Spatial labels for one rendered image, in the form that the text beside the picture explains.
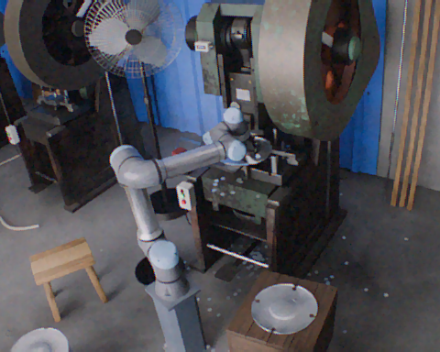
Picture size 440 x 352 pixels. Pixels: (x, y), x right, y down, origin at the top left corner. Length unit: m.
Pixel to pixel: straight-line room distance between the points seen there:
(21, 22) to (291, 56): 1.75
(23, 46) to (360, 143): 2.40
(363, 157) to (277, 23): 2.02
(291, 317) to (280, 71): 1.02
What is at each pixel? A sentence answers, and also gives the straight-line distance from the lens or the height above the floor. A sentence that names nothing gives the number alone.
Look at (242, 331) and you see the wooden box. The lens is 1.95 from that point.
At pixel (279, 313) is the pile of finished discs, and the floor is 0.36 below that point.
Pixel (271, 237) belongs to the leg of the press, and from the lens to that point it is 2.23.
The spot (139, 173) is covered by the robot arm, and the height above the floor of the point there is 1.06.
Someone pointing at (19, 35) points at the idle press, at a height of 1.41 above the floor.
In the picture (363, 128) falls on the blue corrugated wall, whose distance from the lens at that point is 3.37.
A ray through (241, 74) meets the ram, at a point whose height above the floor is 1.17.
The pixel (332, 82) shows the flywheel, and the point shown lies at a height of 1.13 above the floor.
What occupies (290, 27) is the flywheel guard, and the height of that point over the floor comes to 1.50.
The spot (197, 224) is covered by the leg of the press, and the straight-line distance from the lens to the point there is 2.50.
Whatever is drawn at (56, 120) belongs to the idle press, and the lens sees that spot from 3.38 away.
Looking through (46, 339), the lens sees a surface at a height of 0.31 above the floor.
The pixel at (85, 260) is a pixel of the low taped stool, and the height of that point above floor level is 0.33.
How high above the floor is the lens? 1.88
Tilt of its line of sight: 32 degrees down
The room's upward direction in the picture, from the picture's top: 7 degrees counter-clockwise
